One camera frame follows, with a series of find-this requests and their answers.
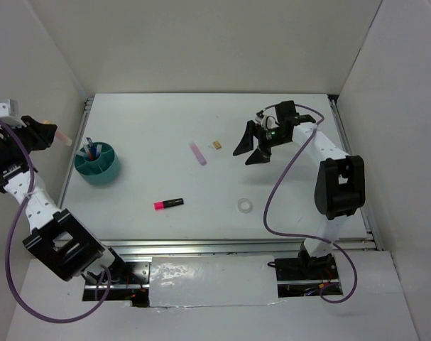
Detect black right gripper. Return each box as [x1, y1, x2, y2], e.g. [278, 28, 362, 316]
[234, 119, 290, 165]

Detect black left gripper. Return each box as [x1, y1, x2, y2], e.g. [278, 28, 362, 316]
[1, 115, 58, 157]

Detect orange highlighter marker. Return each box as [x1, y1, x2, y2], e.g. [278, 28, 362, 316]
[55, 130, 72, 146]

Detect lilac highlighter marker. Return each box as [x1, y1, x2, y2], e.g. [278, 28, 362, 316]
[189, 142, 207, 166]

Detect red gel pen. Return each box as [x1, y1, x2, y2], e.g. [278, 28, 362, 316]
[90, 144, 97, 160]

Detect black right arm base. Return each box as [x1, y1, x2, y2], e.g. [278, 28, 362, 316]
[267, 258, 339, 284]

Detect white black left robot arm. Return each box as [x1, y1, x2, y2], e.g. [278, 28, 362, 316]
[0, 102, 131, 283]

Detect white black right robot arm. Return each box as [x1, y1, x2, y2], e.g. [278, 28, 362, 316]
[233, 100, 366, 278]

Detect small tan eraser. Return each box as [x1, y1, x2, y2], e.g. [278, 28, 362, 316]
[212, 141, 222, 150]

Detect clear tape roll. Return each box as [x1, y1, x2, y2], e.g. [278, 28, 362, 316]
[237, 198, 253, 214]

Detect teal round compartment organizer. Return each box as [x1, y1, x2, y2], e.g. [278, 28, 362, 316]
[74, 142, 121, 186]

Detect pink black highlighter marker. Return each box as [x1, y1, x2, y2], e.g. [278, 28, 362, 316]
[153, 198, 184, 210]

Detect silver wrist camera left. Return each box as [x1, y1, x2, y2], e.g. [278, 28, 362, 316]
[0, 99, 25, 127]

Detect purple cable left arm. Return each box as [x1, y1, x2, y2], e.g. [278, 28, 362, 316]
[0, 109, 113, 324]

